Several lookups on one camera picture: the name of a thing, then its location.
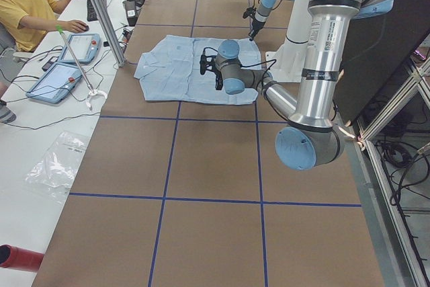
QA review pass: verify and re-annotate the small black device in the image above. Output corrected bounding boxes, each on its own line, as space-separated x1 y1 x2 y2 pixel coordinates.
42 56 58 72

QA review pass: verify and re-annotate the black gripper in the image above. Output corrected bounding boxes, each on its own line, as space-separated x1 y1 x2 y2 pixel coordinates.
214 71 223 91
248 11 267 42

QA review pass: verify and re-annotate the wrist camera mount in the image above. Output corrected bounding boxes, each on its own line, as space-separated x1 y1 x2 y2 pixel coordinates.
200 51 216 75
243 7 257 19

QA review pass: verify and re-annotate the black panel board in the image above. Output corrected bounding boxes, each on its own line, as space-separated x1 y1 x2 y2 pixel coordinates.
334 0 429 123

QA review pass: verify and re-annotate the clear plastic bag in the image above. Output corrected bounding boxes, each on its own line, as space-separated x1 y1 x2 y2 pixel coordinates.
23 131 90 204

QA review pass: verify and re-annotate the red tube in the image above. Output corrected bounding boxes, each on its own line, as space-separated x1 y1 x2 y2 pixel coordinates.
1 245 44 272

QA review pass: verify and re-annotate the person in yellow shirt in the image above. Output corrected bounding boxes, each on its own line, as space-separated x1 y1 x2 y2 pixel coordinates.
0 0 90 123

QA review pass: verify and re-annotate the reacher grabber stick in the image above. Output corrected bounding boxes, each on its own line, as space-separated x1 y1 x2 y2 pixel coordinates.
56 25 108 111

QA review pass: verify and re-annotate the aluminium frame post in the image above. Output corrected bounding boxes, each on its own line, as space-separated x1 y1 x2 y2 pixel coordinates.
91 0 126 67

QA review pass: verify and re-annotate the upper teach pendant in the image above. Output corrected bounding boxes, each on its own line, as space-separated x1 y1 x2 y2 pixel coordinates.
67 34 101 65

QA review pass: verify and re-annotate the black keyboard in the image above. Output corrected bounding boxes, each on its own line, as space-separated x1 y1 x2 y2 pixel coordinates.
86 0 108 22

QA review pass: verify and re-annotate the light blue button shirt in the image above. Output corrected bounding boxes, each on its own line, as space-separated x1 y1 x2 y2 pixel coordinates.
134 35 257 106

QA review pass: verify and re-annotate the lower teach pendant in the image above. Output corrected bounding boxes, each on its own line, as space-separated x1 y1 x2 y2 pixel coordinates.
26 63 81 104

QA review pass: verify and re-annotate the teach pendant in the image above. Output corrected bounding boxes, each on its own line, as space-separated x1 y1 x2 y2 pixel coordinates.
26 63 81 104
67 34 101 65

